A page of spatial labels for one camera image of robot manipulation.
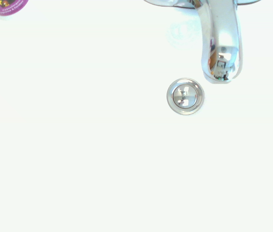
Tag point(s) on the white ceramic sink basin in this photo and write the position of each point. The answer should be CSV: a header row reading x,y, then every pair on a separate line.
x,y
102,145

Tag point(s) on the chrome sink drain stopper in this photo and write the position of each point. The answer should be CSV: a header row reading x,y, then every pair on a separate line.
x,y
185,96

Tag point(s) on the chrome faucet spout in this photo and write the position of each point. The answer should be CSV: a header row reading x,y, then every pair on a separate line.
x,y
226,31

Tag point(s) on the purple labelled soap bottle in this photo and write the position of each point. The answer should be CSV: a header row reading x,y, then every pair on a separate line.
x,y
8,6

